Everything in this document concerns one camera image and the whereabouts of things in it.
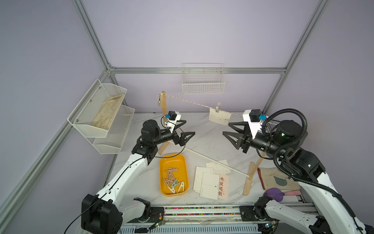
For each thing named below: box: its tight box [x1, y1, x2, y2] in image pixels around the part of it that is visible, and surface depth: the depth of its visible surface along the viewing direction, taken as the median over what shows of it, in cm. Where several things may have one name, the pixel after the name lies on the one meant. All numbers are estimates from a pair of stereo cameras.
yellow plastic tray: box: [159, 153, 189, 197], surface depth 86 cm
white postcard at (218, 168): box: [205, 159, 231, 175], surface depth 92 cm
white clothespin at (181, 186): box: [177, 181, 185, 194], surface depth 83 cm
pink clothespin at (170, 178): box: [166, 171, 176, 185], surface depth 86 cm
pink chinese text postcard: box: [217, 174, 230, 201], surface depth 84 cm
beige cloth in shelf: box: [91, 94, 125, 130], surface depth 80 cm
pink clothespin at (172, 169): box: [165, 166, 179, 173], surface depth 90 cm
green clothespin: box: [171, 178, 183, 188], surface depth 83 cm
